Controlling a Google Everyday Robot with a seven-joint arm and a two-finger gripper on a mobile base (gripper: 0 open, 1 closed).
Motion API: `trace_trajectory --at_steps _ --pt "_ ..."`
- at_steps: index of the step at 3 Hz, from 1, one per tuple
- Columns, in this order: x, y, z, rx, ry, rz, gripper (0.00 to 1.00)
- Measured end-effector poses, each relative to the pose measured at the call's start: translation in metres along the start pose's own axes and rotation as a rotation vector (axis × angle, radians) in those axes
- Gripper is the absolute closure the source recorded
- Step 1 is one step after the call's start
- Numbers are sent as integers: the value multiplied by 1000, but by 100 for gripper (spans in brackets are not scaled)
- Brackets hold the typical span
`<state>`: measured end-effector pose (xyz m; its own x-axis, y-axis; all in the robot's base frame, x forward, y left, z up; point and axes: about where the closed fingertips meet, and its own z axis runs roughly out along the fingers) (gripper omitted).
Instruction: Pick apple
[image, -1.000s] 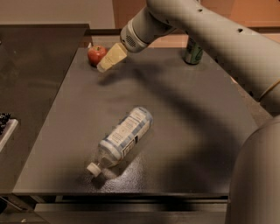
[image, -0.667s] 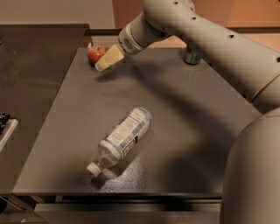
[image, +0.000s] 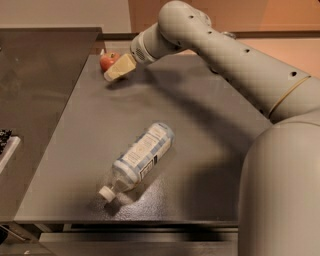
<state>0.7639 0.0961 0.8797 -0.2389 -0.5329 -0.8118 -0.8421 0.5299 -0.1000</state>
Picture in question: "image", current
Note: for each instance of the clear plastic water bottle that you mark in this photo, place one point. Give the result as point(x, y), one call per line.
point(130, 168)

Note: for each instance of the green soda can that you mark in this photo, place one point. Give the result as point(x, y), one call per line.
point(229, 34)

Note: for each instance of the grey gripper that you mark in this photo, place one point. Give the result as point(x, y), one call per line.
point(139, 51)

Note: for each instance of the red apple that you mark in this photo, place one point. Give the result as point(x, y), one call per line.
point(108, 59)

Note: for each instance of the white tray with black items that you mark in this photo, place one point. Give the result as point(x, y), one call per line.
point(8, 145)

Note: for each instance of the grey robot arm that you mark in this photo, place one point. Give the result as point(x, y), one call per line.
point(279, 193)

